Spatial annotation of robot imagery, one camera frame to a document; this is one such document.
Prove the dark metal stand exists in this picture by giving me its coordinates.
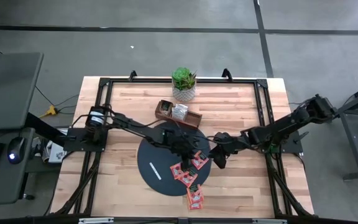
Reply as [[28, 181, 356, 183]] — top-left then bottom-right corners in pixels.
[[323, 79, 358, 182]]

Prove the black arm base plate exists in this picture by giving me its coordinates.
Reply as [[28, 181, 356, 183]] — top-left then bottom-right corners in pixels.
[[258, 129, 304, 154], [63, 126, 109, 153]]

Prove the white and orange tea packet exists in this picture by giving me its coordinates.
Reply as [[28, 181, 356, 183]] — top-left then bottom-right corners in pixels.
[[171, 110, 186, 122], [172, 103, 189, 113]]

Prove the small white box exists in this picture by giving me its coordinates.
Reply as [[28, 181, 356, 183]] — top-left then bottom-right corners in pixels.
[[47, 141, 68, 164]]

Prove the silver aluminium profile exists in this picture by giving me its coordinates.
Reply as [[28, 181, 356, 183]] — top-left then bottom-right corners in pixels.
[[252, 218, 288, 224], [78, 217, 115, 224]]

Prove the grey computer desk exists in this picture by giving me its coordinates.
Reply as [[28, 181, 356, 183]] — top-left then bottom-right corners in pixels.
[[0, 52, 71, 206]]

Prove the round dark blue woven placemat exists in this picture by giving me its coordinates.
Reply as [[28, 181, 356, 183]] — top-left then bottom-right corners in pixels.
[[136, 121, 213, 197]]

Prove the black aluminium table frame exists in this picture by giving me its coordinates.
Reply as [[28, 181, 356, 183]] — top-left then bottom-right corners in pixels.
[[50, 76, 315, 218]]

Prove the yellow cable splitter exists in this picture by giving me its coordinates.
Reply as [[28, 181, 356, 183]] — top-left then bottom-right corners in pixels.
[[39, 105, 58, 118]]

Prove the succulent in patterned white pot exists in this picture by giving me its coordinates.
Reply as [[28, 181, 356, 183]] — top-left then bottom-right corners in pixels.
[[171, 67, 198, 103]]

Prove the wooden tea organizer box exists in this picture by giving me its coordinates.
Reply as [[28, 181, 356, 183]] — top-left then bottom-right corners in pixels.
[[154, 99, 203, 129]]

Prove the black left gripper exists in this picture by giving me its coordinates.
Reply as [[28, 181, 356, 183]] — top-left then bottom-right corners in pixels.
[[163, 129, 198, 170]]

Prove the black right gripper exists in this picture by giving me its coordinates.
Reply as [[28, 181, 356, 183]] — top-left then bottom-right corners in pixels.
[[209, 132, 248, 170]]

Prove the red tea packet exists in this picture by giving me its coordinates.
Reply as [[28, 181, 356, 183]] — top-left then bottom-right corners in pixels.
[[170, 162, 186, 180], [178, 168, 199, 188], [191, 150, 210, 170], [186, 184, 205, 205], [187, 200, 204, 211]]

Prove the black computer mouse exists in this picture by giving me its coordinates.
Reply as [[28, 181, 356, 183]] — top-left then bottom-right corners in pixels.
[[7, 136, 26, 165]]

